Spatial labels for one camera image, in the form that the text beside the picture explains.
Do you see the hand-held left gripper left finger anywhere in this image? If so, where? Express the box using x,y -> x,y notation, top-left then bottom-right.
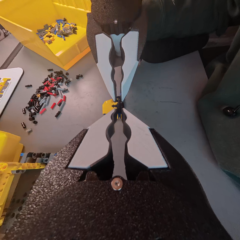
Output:
66,108 -> 115,181

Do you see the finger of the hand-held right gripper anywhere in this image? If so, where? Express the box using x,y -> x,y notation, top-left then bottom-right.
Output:
120,30 -> 140,102
95,33 -> 118,102

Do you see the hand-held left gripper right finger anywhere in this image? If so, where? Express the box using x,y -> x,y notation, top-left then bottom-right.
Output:
120,108 -> 168,181

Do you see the yellow lego panel assembly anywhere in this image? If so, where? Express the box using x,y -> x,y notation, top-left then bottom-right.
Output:
102,99 -> 123,120

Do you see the black lego connector blue pin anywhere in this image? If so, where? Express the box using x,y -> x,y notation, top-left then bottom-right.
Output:
111,96 -> 124,120

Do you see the person's right forearm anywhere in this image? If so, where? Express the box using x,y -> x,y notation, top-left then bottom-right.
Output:
140,0 -> 236,64

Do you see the heap of mixed lego parts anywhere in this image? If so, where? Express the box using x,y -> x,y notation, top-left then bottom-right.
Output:
36,18 -> 78,45

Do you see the pile of lego pins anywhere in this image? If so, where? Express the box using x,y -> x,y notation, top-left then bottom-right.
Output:
21,68 -> 83,133

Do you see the yellow grey lego build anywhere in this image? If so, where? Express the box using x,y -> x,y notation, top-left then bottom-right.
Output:
0,152 -> 57,226

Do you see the lego instruction booklet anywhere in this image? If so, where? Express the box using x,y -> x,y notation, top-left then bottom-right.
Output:
0,77 -> 12,100

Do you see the white board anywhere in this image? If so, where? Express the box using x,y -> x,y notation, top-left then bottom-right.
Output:
0,67 -> 24,118

